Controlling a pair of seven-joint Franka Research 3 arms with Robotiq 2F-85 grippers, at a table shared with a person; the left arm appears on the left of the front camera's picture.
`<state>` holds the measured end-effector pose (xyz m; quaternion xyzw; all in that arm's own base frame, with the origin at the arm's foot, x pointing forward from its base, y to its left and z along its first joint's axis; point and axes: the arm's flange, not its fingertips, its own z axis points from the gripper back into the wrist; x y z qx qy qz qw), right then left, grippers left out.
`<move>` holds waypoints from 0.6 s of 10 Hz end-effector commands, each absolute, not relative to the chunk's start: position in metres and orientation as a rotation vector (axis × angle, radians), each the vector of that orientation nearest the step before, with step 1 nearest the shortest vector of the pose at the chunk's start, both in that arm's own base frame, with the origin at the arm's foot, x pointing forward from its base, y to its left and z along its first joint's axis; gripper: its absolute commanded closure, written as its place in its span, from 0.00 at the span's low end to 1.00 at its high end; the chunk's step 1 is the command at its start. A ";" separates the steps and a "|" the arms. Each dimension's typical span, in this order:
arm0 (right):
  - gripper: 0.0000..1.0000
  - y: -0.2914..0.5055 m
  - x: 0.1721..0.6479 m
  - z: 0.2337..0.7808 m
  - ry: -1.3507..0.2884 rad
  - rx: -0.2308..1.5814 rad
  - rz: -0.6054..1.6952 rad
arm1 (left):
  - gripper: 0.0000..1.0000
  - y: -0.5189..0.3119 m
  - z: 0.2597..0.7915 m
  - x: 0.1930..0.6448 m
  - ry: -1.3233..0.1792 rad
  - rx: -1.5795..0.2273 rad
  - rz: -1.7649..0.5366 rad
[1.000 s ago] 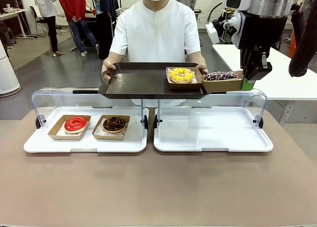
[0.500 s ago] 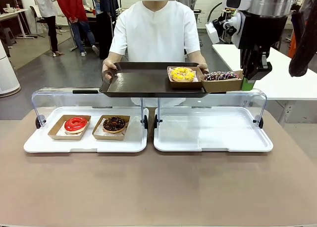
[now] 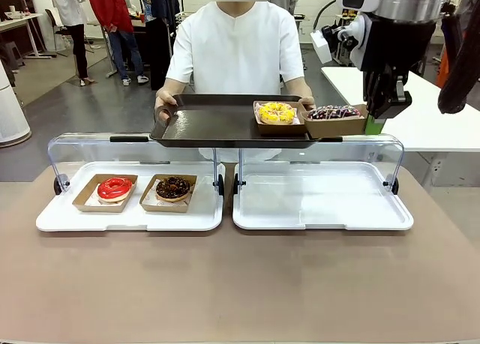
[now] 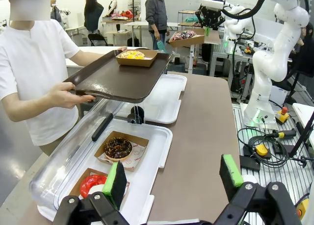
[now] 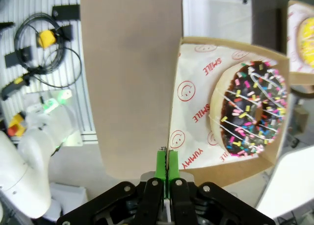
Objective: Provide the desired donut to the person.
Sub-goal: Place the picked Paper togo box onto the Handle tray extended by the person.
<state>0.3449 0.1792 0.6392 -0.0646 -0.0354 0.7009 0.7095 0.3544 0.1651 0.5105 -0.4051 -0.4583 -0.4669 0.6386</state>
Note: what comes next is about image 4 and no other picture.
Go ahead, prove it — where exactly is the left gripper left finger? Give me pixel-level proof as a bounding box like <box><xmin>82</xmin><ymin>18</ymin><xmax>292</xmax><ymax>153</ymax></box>
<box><xmin>52</xmin><ymin>160</ymin><xmax>131</xmax><ymax>225</ymax></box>

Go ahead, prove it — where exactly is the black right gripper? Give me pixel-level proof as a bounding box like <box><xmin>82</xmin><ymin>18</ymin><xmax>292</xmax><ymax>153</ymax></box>
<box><xmin>195</xmin><ymin>7</ymin><xmax>226</xmax><ymax>36</ymax></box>

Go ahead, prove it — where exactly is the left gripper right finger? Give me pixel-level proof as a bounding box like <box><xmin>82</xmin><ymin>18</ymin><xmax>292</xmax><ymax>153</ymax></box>
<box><xmin>213</xmin><ymin>153</ymin><xmax>304</xmax><ymax>225</ymax></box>

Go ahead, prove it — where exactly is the purple drizzled donut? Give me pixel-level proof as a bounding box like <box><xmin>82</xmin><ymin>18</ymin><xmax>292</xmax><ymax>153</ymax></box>
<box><xmin>172</xmin><ymin>30</ymin><xmax>197</xmax><ymax>41</ymax></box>

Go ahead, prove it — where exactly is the yellow sprinkled donut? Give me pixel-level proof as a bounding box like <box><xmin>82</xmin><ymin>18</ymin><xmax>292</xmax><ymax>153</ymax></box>
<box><xmin>120</xmin><ymin>50</ymin><xmax>145</xmax><ymax>60</ymax></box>

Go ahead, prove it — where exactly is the dark brown serving tray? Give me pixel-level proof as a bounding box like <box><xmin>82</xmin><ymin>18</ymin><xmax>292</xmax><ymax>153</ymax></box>
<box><xmin>62</xmin><ymin>48</ymin><xmax>173</xmax><ymax>103</ymax></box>

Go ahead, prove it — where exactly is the person's right forearm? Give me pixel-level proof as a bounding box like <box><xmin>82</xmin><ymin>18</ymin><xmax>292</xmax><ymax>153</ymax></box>
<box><xmin>1</xmin><ymin>87</ymin><xmax>56</xmax><ymax>123</ymax></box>

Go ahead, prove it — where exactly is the person's left forearm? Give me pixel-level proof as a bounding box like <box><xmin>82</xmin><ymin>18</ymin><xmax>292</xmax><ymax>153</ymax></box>
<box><xmin>65</xmin><ymin>49</ymin><xmax>121</xmax><ymax>67</ymax></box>

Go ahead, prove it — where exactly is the red glazed donut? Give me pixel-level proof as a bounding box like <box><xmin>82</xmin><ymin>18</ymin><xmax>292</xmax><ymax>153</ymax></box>
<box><xmin>80</xmin><ymin>175</ymin><xmax>108</xmax><ymax>199</ymax></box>

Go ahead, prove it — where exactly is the chocolate sprinkled donut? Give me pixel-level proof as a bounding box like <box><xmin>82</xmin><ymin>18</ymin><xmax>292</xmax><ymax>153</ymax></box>
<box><xmin>104</xmin><ymin>136</ymin><xmax>133</xmax><ymax>161</ymax></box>

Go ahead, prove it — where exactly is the red donut in cardboard tray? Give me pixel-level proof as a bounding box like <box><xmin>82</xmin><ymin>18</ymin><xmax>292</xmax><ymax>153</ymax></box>
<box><xmin>68</xmin><ymin>168</ymin><xmax>131</xmax><ymax>206</ymax></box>

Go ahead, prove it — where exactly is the chocolate donut in cardboard tray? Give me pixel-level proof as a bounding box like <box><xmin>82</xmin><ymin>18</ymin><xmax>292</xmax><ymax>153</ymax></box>
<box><xmin>94</xmin><ymin>130</ymin><xmax>150</xmax><ymax>173</ymax></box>

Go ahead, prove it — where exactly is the seated person with dark hair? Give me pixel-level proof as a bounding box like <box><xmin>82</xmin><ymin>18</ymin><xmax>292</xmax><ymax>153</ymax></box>
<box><xmin>293</xmin><ymin>22</ymin><xmax>314</xmax><ymax>75</ymax></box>

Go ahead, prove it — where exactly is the person in white shirt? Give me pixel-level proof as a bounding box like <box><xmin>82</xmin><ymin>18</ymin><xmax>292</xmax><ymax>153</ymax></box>
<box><xmin>0</xmin><ymin>0</ymin><xmax>80</xmax><ymax>157</ymax></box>

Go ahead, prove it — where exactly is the person's right hand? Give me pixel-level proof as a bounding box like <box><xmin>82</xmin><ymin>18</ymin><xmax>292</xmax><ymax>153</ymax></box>
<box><xmin>48</xmin><ymin>82</ymin><xmax>96</xmax><ymax>110</ymax></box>

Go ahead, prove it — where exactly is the flat black box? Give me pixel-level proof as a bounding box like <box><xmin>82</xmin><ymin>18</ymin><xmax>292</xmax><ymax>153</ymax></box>
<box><xmin>239</xmin><ymin>155</ymin><xmax>261</xmax><ymax>172</ymax></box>

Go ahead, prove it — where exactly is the yellow pendant device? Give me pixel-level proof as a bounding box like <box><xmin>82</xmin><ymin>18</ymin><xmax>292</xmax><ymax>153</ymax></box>
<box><xmin>254</xmin><ymin>145</ymin><xmax>270</xmax><ymax>157</ymax></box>

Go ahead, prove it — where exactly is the man in dark jacket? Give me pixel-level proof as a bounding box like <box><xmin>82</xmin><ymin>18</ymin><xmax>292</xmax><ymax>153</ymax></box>
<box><xmin>144</xmin><ymin>0</ymin><xmax>169</xmax><ymax>51</ymax></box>

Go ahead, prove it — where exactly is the white display tray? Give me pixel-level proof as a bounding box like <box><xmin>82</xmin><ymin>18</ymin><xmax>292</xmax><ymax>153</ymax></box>
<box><xmin>36</xmin><ymin>118</ymin><xmax>174</xmax><ymax>225</ymax></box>
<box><xmin>144</xmin><ymin>74</ymin><xmax>188</xmax><ymax>125</ymax></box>

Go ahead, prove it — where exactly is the black yellow hand grip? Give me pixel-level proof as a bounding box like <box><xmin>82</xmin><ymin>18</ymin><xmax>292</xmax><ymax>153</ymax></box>
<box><xmin>266</xmin><ymin>128</ymin><xmax>298</xmax><ymax>139</ymax></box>

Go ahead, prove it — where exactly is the red emergency stop button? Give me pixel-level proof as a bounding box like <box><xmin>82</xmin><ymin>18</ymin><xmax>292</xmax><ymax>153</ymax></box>
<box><xmin>274</xmin><ymin>106</ymin><xmax>290</xmax><ymax>125</ymax></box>

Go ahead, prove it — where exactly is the yellow black controller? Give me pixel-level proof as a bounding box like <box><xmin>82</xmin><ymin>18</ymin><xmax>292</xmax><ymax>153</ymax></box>
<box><xmin>295</xmin><ymin>198</ymin><xmax>311</xmax><ymax>220</ymax></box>

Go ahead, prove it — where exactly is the white control box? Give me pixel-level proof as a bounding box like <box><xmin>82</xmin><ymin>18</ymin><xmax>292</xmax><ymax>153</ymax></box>
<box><xmin>269</xmin><ymin>85</ymin><xmax>294</xmax><ymax>105</ymax></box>

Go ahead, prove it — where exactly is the mannequin with beige hat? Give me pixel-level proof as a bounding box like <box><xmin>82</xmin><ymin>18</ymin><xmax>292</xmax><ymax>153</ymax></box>
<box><xmin>107</xmin><ymin>0</ymin><xmax>119</xmax><ymax>17</ymax></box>

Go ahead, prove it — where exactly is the black folding chair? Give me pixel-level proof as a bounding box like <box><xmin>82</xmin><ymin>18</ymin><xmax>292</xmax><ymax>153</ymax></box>
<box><xmin>87</xmin><ymin>33</ymin><xmax>108</xmax><ymax>47</ymax></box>

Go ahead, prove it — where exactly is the woman with long black hair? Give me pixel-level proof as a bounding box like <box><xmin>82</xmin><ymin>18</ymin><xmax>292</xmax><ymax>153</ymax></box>
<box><xmin>83</xmin><ymin>0</ymin><xmax>104</xmax><ymax>38</ymax></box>

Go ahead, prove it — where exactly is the aluminium frame workbench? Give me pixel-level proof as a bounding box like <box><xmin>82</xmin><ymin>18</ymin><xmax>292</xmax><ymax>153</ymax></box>
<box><xmin>209</xmin><ymin>26</ymin><xmax>257</xmax><ymax>104</ymax></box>

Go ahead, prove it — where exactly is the black cable sleeve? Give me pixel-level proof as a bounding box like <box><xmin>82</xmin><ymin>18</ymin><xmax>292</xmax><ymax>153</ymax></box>
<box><xmin>220</xmin><ymin>0</ymin><xmax>273</xmax><ymax>18</ymax></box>

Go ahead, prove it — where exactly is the black coiled cable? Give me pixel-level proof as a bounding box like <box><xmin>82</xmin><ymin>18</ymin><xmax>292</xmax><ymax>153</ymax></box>
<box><xmin>237</xmin><ymin>127</ymin><xmax>290</xmax><ymax>167</ymax></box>

